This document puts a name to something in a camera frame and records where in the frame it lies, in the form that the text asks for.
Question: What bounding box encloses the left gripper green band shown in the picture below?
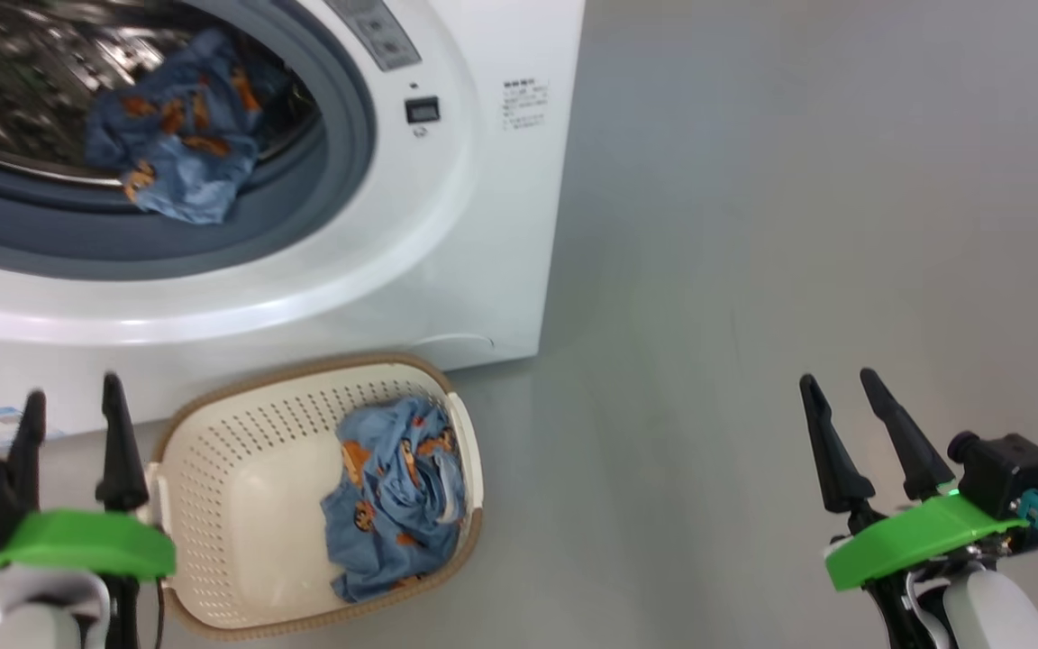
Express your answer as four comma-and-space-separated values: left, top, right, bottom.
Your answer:
0, 372, 178, 649

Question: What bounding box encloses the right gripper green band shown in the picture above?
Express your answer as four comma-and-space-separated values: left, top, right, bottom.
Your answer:
797, 367, 1031, 649

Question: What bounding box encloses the blue patterned garment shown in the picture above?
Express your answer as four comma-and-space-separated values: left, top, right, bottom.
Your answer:
85, 27, 290, 224
321, 397, 468, 603

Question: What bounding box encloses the cream perforated laundry basket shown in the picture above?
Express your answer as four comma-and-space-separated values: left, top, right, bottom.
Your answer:
148, 352, 486, 641

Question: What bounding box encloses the white front-load washing machine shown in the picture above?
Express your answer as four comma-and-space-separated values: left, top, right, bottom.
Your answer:
0, 0, 587, 443

